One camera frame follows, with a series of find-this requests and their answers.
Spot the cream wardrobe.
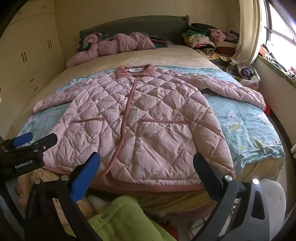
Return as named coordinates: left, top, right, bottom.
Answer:
left=0, top=0, right=66, bottom=130

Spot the beige plush toy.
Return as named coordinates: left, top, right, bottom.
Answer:
left=15, top=167, right=109, bottom=220

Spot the grey padded headboard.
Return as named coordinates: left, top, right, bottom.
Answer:
left=79, top=15, right=190, bottom=45

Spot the colourful cloth heap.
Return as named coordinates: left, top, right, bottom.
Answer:
left=259, top=45, right=296, bottom=81

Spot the window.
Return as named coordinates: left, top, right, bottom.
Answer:
left=264, top=0, right=296, bottom=51

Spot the cream curtain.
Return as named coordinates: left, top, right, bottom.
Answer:
left=228, top=0, right=263, bottom=67

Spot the crumpled pink padded coat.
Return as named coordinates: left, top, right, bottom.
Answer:
left=67, top=32, right=156, bottom=68

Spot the dark patterned garment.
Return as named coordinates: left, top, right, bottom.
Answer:
left=77, top=34, right=102, bottom=52

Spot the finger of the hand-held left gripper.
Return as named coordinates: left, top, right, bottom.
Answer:
left=0, top=132, right=33, bottom=149
left=23, top=133, right=58, bottom=152

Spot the pink quilted jacket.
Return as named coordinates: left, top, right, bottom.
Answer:
left=32, top=64, right=266, bottom=192

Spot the pile of folded clothes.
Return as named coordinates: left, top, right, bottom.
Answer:
left=183, top=23, right=241, bottom=61

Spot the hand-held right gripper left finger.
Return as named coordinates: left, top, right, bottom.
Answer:
left=24, top=152, right=102, bottom=241

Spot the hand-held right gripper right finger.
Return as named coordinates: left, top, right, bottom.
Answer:
left=193, top=152, right=266, bottom=241

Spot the striped dark garment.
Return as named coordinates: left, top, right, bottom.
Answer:
left=149, top=36, right=174, bottom=48

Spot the light blue cartoon printed blanket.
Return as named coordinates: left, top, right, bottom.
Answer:
left=17, top=66, right=285, bottom=167

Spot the green fleece garment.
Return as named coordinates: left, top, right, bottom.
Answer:
left=63, top=195, right=176, bottom=241

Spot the bag of clothes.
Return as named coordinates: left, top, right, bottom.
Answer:
left=227, top=62, right=260, bottom=87

